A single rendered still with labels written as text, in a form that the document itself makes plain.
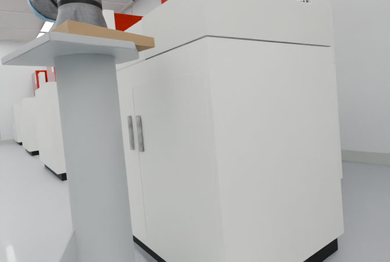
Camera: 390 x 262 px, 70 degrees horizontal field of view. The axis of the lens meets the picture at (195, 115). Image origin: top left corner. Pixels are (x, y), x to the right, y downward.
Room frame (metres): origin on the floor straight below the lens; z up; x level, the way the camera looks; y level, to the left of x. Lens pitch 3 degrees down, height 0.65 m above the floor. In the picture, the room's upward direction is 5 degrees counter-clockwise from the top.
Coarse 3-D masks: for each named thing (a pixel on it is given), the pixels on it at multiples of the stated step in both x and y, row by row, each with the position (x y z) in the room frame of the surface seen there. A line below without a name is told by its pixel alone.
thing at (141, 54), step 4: (140, 20) 1.01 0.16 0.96; (136, 24) 1.04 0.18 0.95; (140, 24) 1.02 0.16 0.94; (128, 28) 1.10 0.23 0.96; (132, 28) 1.07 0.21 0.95; (136, 28) 1.05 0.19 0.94; (140, 28) 1.02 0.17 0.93; (128, 32) 1.11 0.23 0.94; (132, 32) 1.08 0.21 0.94; (136, 32) 1.05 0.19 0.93; (140, 32) 1.02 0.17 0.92; (140, 52) 1.03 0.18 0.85; (144, 52) 1.01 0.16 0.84; (140, 56) 1.04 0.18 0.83; (144, 56) 1.01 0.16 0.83; (132, 60) 1.10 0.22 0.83; (136, 60) 1.07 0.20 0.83; (140, 60) 1.04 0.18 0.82; (116, 64) 1.23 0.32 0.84; (120, 64) 1.20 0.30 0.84; (124, 64) 1.16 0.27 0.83; (128, 64) 1.13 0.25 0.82; (116, 68) 1.24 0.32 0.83; (120, 68) 1.20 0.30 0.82
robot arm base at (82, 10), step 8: (64, 0) 0.75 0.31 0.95; (72, 0) 0.74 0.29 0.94; (80, 0) 0.75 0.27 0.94; (88, 0) 0.76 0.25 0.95; (64, 8) 0.74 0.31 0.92; (72, 8) 0.74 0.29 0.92; (80, 8) 0.74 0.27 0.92; (88, 8) 0.75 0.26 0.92; (96, 8) 0.78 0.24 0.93; (64, 16) 0.73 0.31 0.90; (72, 16) 0.73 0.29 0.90; (80, 16) 0.74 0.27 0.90; (88, 16) 0.74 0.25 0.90; (96, 16) 0.76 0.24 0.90; (56, 24) 0.74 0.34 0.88; (96, 24) 0.75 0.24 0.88; (104, 24) 0.78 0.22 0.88
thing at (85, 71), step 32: (32, 64) 0.82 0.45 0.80; (64, 64) 0.72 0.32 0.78; (96, 64) 0.73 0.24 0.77; (64, 96) 0.72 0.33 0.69; (96, 96) 0.73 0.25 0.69; (64, 128) 0.73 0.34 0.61; (96, 128) 0.72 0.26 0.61; (96, 160) 0.72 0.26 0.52; (96, 192) 0.72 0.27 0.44; (96, 224) 0.72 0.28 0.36; (128, 224) 0.78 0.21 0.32; (64, 256) 0.71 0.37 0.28; (96, 256) 0.72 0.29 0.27; (128, 256) 0.76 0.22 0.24
